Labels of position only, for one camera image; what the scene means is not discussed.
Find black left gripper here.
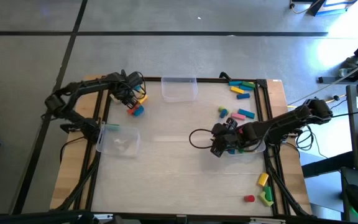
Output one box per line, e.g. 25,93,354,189
116,72,145,110

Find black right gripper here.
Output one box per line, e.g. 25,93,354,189
211,122,246,159

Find blue rectangular block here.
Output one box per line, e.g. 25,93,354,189
237,108,256,120

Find clear plastic bin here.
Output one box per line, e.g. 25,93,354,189
95,123,142,158
160,77,198,103
225,133,267,157

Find light green arch block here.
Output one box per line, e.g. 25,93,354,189
258,191,275,208

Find black floor beam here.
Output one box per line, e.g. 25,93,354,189
301,151,356,179

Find black desk leg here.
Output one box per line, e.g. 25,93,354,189
318,54,358,85

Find black crossbar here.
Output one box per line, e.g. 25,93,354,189
0,210,351,224

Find black stand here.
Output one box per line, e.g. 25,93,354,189
308,0,328,17

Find blue box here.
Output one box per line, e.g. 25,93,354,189
317,0,358,16

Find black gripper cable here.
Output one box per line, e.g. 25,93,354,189
188,128,218,151

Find black aluminium table frame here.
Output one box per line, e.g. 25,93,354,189
50,75,314,218

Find black cable bundle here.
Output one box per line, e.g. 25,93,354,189
294,128,316,152

